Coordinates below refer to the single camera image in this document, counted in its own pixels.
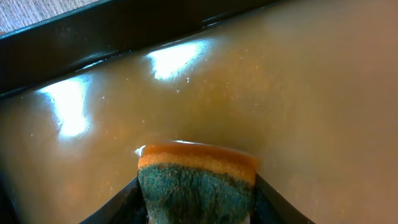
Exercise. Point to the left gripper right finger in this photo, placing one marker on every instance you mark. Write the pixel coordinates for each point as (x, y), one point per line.
(271, 208)

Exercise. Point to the green and orange sponge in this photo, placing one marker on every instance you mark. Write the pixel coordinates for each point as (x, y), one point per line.
(187, 182)

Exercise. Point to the black water-filled tub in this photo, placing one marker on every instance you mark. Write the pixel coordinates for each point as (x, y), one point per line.
(307, 87)

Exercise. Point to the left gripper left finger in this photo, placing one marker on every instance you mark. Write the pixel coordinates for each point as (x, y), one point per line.
(126, 207)

